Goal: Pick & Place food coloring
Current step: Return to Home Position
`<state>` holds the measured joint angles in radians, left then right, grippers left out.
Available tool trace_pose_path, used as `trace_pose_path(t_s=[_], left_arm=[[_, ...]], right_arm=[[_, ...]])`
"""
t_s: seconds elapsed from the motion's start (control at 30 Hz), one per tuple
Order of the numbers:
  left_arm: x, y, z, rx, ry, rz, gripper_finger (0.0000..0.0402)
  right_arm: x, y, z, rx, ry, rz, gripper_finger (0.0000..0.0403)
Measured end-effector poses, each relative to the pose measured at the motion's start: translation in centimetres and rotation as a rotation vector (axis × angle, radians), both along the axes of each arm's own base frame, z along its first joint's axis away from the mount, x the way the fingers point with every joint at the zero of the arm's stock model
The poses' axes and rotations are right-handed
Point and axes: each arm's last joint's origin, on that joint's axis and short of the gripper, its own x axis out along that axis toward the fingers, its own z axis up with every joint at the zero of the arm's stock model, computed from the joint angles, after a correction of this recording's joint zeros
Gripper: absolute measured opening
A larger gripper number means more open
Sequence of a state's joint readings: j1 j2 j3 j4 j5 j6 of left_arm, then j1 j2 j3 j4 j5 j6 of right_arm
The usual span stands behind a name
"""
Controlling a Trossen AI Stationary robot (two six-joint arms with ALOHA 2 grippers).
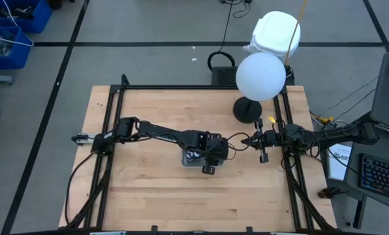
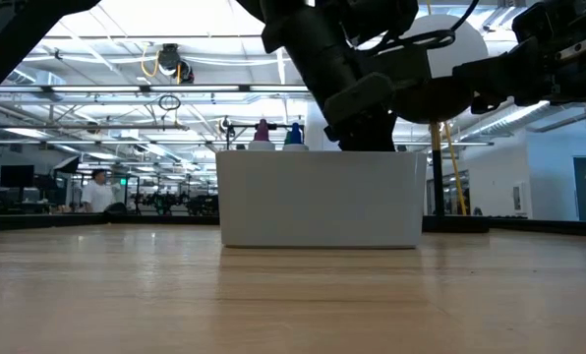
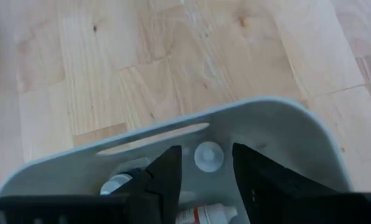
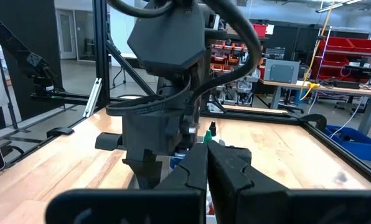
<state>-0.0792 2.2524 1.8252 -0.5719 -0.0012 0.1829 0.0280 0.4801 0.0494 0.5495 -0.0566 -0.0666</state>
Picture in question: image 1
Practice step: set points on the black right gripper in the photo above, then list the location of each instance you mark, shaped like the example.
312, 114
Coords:
268, 138

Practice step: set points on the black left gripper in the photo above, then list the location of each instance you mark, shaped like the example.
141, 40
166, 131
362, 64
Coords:
214, 148

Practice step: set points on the large blue food coloring bottle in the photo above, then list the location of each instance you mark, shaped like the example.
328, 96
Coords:
197, 156

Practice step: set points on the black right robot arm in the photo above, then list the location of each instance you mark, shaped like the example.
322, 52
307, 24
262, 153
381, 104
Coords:
328, 135

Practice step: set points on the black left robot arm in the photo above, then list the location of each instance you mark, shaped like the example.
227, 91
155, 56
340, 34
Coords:
162, 132

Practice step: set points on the grey plastic tray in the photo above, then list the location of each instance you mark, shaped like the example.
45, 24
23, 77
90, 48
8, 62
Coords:
185, 161

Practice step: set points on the white globe lamp black base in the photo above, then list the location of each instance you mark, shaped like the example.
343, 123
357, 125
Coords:
259, 76

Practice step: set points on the black perforated box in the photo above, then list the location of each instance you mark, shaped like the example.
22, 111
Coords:
224, 76

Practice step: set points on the white printed paper sheet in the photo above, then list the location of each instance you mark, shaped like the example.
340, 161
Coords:
338, 163

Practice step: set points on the grey desk with keyboard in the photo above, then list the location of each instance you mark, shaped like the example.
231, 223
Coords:
370, 153

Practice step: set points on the black backlit keyboard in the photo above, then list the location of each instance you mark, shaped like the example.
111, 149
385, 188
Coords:
383, 178

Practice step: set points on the blue plastic storage bin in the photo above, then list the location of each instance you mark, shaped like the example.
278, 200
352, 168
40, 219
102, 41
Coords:
41, 19
18, 57

